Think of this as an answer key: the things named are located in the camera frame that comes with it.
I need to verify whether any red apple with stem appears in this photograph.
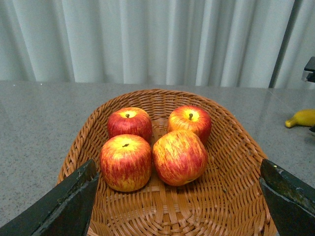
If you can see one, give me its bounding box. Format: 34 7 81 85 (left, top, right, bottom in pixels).
167 105 212 144

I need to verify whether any dark red back apple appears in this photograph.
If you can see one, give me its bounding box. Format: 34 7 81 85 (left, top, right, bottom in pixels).
107 107 153 143

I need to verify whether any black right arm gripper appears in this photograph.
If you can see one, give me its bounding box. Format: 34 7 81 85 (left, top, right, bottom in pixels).
302 57 315 83

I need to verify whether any brown wicker basket left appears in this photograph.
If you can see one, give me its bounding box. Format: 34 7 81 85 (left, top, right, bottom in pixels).
58 89 276 236

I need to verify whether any pale grey curtain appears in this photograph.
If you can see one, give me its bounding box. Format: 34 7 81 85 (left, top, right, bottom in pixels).
0 0 315 89

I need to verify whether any yellow banana far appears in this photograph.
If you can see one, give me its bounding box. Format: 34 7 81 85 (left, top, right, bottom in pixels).
285 109 315 128

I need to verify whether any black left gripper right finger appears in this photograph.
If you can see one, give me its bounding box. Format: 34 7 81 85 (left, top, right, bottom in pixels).
259 159 315 236

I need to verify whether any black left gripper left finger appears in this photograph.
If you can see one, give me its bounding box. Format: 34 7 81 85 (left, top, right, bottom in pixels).
0 159 99 236

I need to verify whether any red yellow striped apple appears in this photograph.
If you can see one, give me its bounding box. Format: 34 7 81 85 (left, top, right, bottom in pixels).
152 130 208 186

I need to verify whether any red yellow front apple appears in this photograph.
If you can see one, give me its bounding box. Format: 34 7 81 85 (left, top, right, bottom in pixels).
99 134 152 192

